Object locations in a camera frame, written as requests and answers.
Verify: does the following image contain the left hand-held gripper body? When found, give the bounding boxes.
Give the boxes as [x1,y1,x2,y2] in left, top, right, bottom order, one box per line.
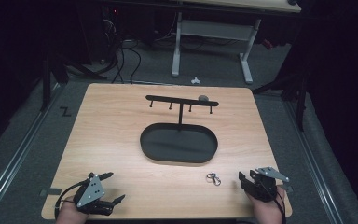
[73,172,115,217]

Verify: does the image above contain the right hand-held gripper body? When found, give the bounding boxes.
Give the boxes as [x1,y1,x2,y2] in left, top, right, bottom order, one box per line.
[241,166,291,203]

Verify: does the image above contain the silver key ring with clasp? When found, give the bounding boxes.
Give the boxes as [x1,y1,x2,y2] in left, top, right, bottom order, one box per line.
[206,172,223,187]

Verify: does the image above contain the black hook rack with tray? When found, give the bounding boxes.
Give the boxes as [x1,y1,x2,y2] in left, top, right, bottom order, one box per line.
[139,94,220,164]

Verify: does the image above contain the person's right hand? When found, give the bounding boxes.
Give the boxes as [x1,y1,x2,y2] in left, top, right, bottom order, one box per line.
[247,186,286,224]

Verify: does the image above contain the person's left hand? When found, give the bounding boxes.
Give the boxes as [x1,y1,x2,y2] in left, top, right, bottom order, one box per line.
[55,195,90,224]

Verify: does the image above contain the grey tape strip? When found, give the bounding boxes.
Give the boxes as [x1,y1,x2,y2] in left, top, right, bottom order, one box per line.
[39,188,63,198]
[280,182,295,193]

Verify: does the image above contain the black tape floor mark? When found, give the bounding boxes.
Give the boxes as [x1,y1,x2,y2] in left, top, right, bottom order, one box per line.
[59,105,73,118]

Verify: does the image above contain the black metal stand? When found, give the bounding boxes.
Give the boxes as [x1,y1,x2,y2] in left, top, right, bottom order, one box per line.
[251,59,310,133]
[39,49,108,112]

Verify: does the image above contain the dark computer tower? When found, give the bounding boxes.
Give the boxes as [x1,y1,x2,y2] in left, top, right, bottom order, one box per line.
[100,5,124,64]

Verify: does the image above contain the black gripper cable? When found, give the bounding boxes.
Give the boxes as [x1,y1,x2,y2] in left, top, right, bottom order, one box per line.
[53,178,91,220]
[259,181,288,224]

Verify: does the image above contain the aluminium floor rail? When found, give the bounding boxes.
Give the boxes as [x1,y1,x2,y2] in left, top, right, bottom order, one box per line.
[282,100,345,224]
[0,83,66,220]

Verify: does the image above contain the black floor cables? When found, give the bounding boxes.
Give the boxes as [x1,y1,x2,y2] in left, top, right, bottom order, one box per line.
[105,38,143,86]

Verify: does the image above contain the white frame desk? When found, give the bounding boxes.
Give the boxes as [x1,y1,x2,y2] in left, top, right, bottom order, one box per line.
[171,0,302,86]

